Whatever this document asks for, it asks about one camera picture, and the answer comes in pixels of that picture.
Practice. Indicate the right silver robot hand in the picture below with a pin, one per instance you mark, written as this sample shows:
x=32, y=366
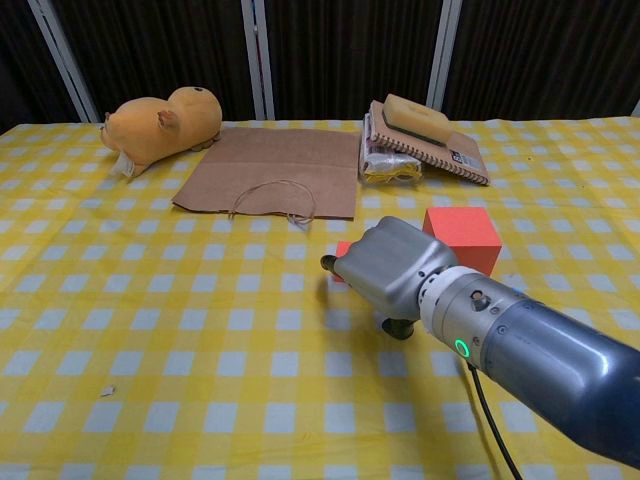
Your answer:
x=395, y=270

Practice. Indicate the small red foam cube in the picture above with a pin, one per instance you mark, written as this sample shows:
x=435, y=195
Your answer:
x=343, y=248

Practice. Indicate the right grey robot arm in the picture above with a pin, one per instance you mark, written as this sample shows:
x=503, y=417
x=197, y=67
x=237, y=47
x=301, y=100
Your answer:
x=550, y=350

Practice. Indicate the large red foam cube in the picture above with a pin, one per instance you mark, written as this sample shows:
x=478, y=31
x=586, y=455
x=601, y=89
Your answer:
x=465, y=232

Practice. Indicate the brown spiral notebook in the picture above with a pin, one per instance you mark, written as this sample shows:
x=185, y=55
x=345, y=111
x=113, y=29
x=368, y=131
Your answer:
x=467, y=157

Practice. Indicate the yellow sponge block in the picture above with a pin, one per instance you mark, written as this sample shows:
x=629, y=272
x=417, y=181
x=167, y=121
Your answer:
x=415, y=117

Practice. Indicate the flat brown paper bag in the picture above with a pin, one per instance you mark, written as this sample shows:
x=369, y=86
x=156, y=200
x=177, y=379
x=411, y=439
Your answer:
x=280, y=165

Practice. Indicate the yellow checked tablecloth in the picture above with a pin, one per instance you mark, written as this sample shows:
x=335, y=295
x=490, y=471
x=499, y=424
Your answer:
x=200, y=325

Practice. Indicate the orange plush animal toy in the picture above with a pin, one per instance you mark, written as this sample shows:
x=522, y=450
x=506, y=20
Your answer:
x=150, y=130

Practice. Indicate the small white paper scrap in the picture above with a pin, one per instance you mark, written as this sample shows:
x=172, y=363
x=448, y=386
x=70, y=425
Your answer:
x=108, y=390

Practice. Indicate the white partition post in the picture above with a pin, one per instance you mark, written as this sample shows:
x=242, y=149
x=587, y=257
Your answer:
x=442, y=55
x=65, y=65
x=636, y=107
x=257, y=60

